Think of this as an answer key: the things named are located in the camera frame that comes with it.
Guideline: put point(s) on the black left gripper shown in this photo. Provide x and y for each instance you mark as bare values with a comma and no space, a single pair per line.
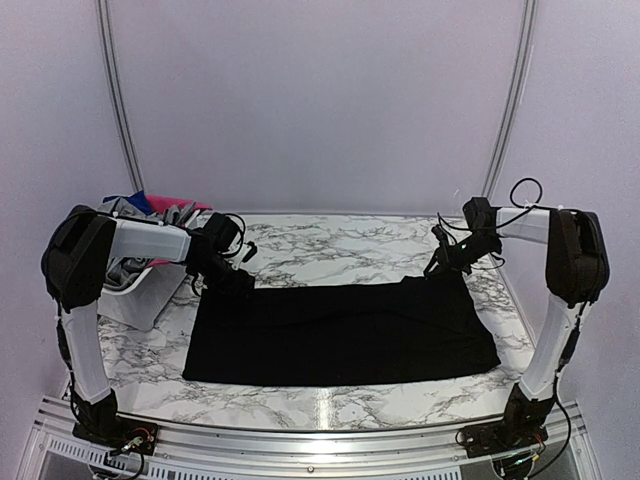
238,287

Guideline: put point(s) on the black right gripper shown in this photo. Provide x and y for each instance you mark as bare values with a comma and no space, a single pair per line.
445,264

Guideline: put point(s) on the black t-shirt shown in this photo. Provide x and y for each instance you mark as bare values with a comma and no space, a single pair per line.
413,330

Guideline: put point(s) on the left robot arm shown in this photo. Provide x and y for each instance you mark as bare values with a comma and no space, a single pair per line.
74,266

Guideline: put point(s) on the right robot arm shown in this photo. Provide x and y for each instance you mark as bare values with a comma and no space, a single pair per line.
576,271

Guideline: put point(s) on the white plastic laundry basket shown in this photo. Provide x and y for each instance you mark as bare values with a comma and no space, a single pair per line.
140,304

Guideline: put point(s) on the pink garment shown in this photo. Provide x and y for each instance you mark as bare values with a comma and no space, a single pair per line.
160,204

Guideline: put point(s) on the grey garment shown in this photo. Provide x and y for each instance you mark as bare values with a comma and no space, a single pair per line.
122,272

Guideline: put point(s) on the blue garment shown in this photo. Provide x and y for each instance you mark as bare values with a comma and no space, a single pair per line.
138,200

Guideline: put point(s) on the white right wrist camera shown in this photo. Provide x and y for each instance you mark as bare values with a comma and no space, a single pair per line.
441,235

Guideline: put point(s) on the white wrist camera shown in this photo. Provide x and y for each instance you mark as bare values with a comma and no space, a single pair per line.
248,251
441,235

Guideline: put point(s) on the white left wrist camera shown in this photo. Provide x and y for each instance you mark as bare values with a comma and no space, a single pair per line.
248,251

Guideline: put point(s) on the aluminium front frame rail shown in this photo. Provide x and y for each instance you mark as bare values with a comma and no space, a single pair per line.
191,451

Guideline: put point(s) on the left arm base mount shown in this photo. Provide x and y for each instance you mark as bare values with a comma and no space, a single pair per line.
130,436

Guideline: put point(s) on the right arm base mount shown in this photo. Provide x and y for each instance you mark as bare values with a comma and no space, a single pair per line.
492,438

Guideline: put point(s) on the right aluminium corner post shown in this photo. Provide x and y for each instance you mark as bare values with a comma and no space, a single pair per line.
515,91

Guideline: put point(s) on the aluminium corner post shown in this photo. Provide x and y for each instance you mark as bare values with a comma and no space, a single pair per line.
515,91
116,96

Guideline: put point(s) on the left aluminium corner post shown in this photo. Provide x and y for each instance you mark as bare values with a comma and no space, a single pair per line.
116,96

